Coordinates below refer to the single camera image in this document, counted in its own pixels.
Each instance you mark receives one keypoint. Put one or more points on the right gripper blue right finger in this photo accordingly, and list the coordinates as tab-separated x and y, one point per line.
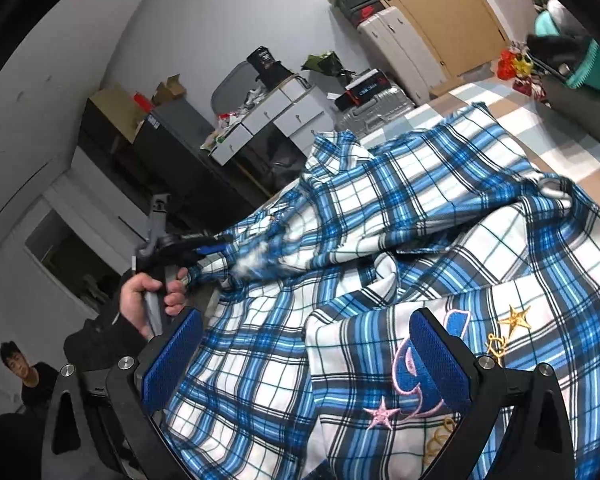
472	386

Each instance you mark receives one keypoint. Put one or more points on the black cabinet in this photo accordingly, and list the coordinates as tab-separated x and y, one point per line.
166	157

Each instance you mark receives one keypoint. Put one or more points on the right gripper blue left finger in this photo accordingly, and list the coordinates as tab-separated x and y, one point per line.
140	389

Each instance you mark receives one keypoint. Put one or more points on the blue white plaid shirt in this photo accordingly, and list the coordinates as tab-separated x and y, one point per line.
307	370

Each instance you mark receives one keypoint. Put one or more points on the person's left forearm black sleeve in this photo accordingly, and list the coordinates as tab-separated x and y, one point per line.
102	342

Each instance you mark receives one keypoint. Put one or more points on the black red shoe box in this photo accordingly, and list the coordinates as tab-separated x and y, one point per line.
363	89

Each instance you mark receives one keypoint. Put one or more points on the teal garment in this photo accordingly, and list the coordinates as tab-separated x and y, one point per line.
565	48

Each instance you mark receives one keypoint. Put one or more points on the checkered brown blue bedsheet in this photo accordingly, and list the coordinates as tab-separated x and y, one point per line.
551	141

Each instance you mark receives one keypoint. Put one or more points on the white hard suitcase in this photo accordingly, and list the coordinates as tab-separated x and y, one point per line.
392	36

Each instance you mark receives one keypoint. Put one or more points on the person's left hand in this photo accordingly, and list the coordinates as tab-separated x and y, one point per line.
133	292

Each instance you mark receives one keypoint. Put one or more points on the wooden door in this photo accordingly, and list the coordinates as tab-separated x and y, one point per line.
462	34

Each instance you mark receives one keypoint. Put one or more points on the yellow shoes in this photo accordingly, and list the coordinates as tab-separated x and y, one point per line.
523	65

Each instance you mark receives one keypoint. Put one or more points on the white drawer desk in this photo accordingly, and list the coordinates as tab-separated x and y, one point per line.
295	107

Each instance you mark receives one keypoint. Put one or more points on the grey round mirror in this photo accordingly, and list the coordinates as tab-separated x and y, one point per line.
233	89

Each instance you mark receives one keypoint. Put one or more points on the red plastic bag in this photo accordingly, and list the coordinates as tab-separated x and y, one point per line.
506	65

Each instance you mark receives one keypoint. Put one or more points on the silver aluminium suitcase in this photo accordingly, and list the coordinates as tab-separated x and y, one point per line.
376	113

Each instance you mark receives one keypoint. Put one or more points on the black hat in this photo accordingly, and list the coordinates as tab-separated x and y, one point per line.
270	72

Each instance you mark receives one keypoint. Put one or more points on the bystander in black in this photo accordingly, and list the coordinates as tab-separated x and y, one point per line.
37	380

